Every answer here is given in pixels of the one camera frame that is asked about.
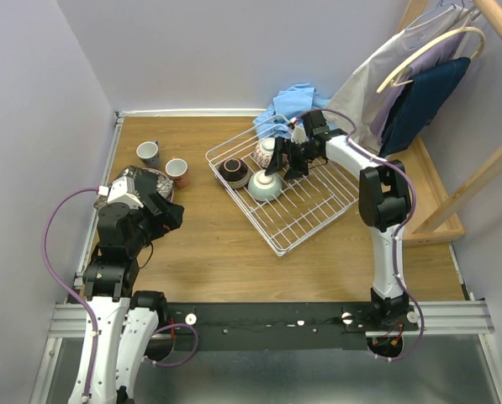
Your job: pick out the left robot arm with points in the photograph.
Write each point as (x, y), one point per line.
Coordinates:
(120, 321)

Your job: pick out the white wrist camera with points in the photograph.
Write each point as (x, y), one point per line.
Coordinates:
(121, 190)
(306, 126)

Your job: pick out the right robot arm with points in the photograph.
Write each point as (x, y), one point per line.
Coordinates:
(386, 200)

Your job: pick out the grey mug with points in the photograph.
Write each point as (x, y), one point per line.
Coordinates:
(149, 154)

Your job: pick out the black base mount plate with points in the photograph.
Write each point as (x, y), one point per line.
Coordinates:
(226, 327)

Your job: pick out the lavender shirt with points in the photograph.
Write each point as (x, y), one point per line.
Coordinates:
(440, 50)

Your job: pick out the black square plate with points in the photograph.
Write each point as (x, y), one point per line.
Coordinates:
(148, 180)

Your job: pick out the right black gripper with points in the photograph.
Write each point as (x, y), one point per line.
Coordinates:
(295, 170)

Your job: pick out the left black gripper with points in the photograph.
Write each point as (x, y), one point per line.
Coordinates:
(162, 209)

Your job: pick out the light green ribbed bowl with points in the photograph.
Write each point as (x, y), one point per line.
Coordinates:
(264, 188)

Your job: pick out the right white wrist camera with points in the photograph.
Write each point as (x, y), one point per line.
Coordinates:
(306, 126)

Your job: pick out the grey clothes hanger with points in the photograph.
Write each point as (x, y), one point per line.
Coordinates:
(469, 13)

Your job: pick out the navy blue garment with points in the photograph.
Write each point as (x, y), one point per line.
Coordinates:
(419, 103)

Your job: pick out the white wire dish rack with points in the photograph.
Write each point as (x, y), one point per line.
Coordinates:
(305, 205)

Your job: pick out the blue wire hanger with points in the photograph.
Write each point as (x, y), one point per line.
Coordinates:
(432, 23)

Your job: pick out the wooden clothes rack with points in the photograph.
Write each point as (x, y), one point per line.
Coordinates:
(436, 219)

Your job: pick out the pink mug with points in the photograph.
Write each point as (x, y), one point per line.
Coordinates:
(177, 170)

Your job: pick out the white t-shirt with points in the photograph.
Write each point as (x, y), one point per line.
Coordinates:
(358, 97)

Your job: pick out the light blue cloth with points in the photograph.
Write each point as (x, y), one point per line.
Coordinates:
(286, 105)

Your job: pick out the red white patterned bowl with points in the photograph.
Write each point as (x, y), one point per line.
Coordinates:
(264, 149)

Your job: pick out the dark brown bowl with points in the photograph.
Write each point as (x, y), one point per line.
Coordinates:
(234, 172)

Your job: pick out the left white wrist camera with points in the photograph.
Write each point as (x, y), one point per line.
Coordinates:
(121, 190)

